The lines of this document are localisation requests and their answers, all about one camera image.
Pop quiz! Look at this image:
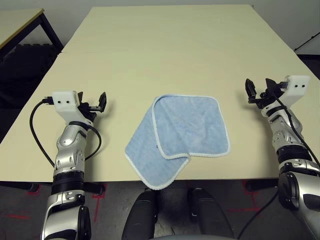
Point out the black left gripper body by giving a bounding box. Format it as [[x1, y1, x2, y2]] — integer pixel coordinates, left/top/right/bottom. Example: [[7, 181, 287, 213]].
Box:
[[79, 101, 101, 123]]

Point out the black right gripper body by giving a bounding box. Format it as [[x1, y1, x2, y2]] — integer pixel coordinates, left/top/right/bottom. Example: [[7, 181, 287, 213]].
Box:
[[248, 90, 285, 111]]

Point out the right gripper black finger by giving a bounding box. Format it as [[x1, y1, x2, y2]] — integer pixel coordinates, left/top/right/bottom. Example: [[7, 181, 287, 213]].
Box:
[[265, 77, 279, 95], [245, 78, 257, 103]]

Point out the light blue terry towel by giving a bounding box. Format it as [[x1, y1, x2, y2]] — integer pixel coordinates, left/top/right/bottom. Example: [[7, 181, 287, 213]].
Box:
[[124, 94, 230, 191]]

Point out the black foam floor mat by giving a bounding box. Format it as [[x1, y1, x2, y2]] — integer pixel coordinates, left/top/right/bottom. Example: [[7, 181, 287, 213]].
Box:
[[298, 53, 320, 83], [0, 43, 62, 145]]

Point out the black stand bar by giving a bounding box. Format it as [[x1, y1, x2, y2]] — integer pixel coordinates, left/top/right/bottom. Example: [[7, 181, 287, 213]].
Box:
[[293, 31, 320, 52]]

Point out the grey robot right leg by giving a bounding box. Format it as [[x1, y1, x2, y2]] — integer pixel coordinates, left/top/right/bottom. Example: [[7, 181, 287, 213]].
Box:
[[188, 187, 235, 240]]

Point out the grey robot torso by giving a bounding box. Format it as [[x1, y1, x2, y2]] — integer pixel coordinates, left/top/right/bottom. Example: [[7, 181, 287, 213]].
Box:
[[152, 232, 201, 240]]

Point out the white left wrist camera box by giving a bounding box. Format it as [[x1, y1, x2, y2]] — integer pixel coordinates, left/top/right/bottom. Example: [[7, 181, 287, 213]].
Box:
[[51, 90, 81, 125]]

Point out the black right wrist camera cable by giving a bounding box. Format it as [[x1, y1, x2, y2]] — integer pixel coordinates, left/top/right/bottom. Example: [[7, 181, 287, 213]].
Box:
[[237, 82, 320, 238]]

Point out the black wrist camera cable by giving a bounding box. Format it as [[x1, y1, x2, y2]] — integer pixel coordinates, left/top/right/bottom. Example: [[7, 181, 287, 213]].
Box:
[[29, 96, 102, 168], [237, 82, 320, 238]]

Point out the black left wrist camera cable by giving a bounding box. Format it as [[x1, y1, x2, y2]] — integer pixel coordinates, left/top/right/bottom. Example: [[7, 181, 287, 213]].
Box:
[[29, 96, 102, 168]]

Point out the beige side table black frame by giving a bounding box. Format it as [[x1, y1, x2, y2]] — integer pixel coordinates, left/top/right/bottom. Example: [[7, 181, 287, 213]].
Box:
[[0, 8, 64, 55]]

